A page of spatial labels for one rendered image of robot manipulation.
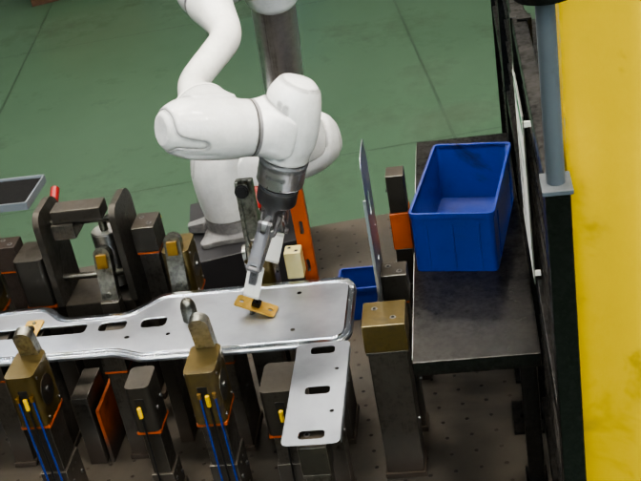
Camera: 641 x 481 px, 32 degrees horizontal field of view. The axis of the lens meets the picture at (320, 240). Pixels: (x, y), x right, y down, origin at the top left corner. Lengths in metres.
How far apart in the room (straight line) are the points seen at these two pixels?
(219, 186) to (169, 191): 2.36
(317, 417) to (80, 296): 0.78
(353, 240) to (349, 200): 1.74
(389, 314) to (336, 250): 0.97
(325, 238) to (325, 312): 0.89
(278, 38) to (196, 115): 0.71
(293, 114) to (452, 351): 0.50
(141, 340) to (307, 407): 0.44
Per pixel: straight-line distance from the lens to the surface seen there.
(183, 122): 1.87
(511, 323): 2.00
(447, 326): 2.01
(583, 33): 1.37
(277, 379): 2.04
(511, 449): 2.24
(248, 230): 2.27
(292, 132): 1.93
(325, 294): 2.21
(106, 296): 2.38
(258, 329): 2.15
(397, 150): 5.11
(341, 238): 3.01
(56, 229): 2.38
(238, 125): 1.89
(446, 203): 2.40
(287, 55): 2.59
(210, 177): 2.78
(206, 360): 2.02
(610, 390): 1.63
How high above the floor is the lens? 2.17
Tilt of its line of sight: 29 degrees down
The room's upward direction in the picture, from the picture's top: 10 degrees counter-clockwise
